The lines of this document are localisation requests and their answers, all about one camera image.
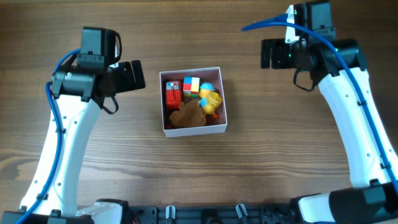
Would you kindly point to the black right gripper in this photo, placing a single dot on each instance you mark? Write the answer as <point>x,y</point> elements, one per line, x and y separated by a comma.
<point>274,53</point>

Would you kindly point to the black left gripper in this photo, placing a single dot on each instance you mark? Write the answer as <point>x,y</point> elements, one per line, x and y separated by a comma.
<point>129,81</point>

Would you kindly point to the red toy truck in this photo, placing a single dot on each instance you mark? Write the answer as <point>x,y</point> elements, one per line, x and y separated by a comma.
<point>173,94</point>

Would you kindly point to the colourful two-by-two puzzle cube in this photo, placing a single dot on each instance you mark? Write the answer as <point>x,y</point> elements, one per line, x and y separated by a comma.
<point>191,86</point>

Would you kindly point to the yellow round plastic wheel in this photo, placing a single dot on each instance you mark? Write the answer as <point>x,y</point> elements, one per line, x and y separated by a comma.
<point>214,99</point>

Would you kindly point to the white cardboard box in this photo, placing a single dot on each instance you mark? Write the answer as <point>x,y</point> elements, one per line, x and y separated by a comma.
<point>206,75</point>

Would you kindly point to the yellow duck toy blue hat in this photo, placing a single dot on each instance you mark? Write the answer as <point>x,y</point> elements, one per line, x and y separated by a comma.
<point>205,88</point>

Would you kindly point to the brown plush capybara with orange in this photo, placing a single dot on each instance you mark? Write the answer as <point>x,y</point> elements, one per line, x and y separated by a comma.
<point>187,115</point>

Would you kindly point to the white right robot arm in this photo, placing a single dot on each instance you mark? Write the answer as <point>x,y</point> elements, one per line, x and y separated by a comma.
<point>339,70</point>

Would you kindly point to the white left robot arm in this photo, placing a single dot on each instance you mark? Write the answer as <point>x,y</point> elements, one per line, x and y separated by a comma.
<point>76,92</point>

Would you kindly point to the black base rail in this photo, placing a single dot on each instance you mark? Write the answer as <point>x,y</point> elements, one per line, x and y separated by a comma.
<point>241,213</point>

